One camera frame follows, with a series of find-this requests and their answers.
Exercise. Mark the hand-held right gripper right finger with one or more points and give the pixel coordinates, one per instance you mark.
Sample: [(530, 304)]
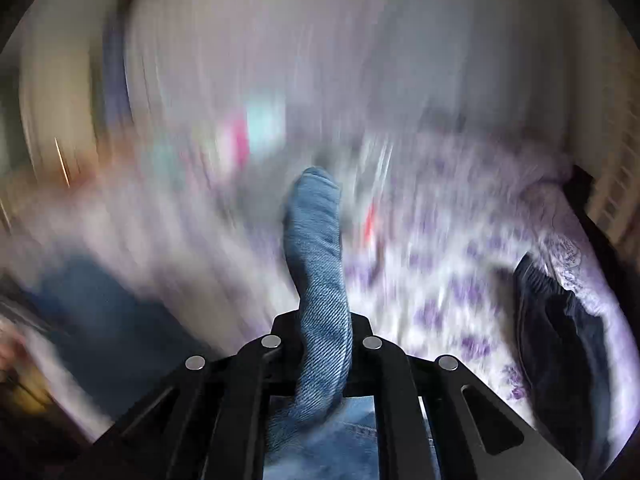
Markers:
[(361, 330)]

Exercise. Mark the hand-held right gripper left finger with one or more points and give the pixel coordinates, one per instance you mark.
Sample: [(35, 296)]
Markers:
[(287, 330)]

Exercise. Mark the blue denim pants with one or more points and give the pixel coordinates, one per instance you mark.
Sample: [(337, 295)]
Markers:
[(320, 280)]

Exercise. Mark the purple floral bed sheet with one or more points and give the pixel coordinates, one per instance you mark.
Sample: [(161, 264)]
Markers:
[(450, 260)]

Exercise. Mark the dark navy garment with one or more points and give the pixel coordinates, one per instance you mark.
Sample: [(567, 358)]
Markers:
[(555, 355)]

